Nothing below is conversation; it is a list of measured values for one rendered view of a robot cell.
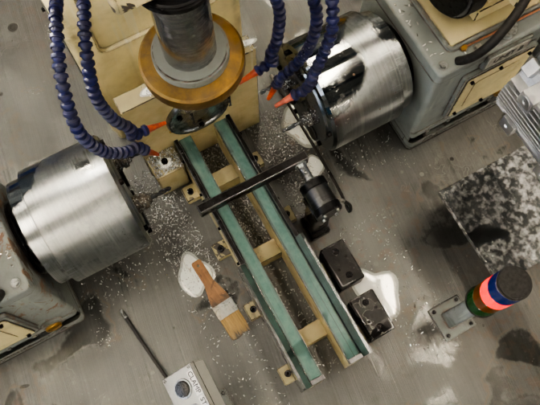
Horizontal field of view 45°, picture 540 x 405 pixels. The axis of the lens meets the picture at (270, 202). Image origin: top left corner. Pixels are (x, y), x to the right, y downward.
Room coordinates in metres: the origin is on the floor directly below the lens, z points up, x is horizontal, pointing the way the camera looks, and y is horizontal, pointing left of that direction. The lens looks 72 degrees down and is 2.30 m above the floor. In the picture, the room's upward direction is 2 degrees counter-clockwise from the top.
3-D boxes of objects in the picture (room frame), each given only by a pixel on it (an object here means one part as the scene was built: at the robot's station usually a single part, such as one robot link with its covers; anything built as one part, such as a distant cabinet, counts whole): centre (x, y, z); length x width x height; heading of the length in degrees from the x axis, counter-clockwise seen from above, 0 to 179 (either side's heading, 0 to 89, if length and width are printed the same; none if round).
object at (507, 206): (0.42, -0.55, 0.86); 0.27 x 0.24 x 0.12; 117
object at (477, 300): (0.20, -0.41, 1.10); 0.06 x 0.06 x 0.04
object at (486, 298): (0.20, -0.41, 1.14); 0.06 x 0.06 x 0.04
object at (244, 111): (0.68, 0.18, 0.97); 0.30 x 0.11 x 0.34; 117
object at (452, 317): (0.20, -0.41, 1.01); 0.08 x 0.08 x 0.42; 27
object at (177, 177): (0.56, 0.24, 0.86); 0.07 x 0.06 x 0.12; 117
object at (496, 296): (0.20, -0.41, 1.19); 0.06 x 0.06 x 0.04
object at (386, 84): (0.70, -0.19, 1.04); 0.41 x 0.25 x 0.25; 117
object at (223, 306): (0.26, 0.12, 0.80); 0.21 x 0.05 x 0.01; 32
